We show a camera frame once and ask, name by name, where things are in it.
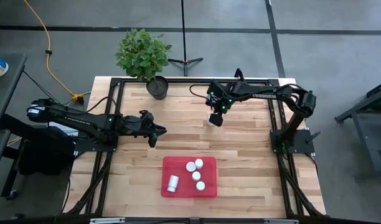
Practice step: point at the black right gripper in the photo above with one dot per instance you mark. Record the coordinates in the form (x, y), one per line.
(221, 93)

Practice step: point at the red translucent plastic basket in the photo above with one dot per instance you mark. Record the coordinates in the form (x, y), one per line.
(181, 165)

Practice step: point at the black bag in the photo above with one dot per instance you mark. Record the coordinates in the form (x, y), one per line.
(44, 155)

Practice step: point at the dark grey side table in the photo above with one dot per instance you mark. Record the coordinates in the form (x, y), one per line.
(7, 87)

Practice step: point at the black clamp on frame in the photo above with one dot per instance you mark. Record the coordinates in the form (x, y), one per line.
(239, 74)

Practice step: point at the green potted plant black pot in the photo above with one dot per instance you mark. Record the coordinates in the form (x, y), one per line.
(143, 56)

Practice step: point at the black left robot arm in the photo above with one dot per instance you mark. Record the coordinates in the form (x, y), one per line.
(69, 119)

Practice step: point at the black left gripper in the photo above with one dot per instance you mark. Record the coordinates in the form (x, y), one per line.
(137, 126)

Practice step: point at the black aluminium table frame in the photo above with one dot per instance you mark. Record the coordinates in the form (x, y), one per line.
(193, 80)

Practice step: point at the white box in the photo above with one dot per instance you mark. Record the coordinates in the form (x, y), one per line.
(69, 132)

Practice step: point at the black tripod stand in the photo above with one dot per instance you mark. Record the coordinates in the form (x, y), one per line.
(185, 62)

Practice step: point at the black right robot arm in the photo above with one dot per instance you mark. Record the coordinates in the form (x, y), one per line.
(265, 95)

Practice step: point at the dark metal cart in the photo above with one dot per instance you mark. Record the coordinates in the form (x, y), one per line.
(371, 146)

